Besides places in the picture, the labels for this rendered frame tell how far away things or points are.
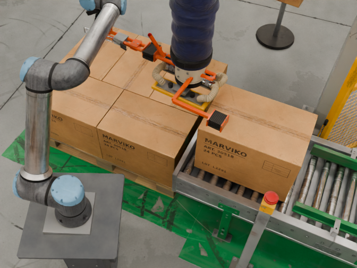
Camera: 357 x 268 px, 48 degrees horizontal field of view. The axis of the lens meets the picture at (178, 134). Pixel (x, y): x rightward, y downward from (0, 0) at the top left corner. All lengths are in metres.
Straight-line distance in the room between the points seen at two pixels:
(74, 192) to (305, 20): 3.49
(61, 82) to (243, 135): 1.05
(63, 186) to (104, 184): 0.37
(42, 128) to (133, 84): 1.31
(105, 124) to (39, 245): 1.00
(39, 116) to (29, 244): 0.72
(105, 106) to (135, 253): 1.06
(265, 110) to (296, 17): 2.51
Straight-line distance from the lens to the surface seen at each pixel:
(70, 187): 2.02
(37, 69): 1.79
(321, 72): 4.23
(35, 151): 1.97
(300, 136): 2.37
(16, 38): 4.57
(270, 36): 4.44
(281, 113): 2.45
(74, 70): 1.76
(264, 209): 2.05
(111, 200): 2.28
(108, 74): 3.18
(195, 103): 2.23
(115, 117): 2.88
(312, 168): 2.77
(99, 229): 2.21
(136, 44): 2.39
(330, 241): 2.52
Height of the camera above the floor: 2.75
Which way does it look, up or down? 53 degrees down
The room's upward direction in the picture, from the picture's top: 2 degrees clockwise
